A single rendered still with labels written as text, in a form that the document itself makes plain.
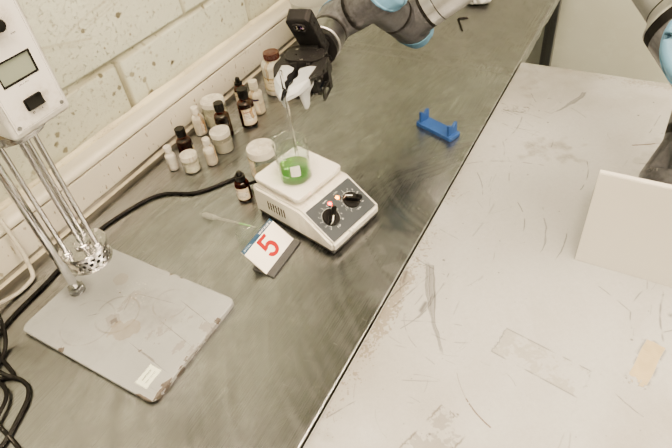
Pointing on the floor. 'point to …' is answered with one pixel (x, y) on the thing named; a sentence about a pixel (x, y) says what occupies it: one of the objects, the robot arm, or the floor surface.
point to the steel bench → (272, 435)
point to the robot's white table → (522, 292)
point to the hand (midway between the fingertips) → (285, 91)
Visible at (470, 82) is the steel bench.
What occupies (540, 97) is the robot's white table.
